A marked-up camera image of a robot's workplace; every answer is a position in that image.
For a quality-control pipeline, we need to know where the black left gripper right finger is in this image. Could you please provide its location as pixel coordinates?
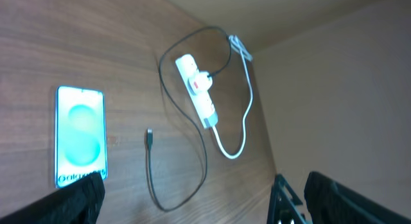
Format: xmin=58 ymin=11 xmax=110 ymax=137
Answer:
xmin=267 ymin=171 xmax=410 ymax=224

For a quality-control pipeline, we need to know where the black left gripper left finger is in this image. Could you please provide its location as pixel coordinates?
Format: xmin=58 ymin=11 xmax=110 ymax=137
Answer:
xmin=1 ymin=173 xmax=105 ymax=224

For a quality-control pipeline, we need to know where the Samsung Galaxy smartphone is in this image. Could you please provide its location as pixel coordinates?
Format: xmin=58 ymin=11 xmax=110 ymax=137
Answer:
xmin=54 ymin=85 xmax=108 ymax=188

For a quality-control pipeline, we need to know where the white charger plug adapter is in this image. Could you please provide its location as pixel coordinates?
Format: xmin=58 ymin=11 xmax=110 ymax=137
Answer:
xmin=188 ymin=71 xmax=213 ymax=94

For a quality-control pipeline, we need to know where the black USB charging cable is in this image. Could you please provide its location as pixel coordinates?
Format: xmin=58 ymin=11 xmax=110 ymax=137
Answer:
xmin=145 ymin=26 xmax=232 ymax=212

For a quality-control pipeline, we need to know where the white power strip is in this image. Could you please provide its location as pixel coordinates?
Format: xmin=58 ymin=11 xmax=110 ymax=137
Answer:
xmin=175 ymin=54 xmax=218 ymax=129

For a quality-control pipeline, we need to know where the white power strip cord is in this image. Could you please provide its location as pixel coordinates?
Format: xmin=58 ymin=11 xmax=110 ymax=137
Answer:
xmin=211 ymin=34 xmax=254 ymax=160

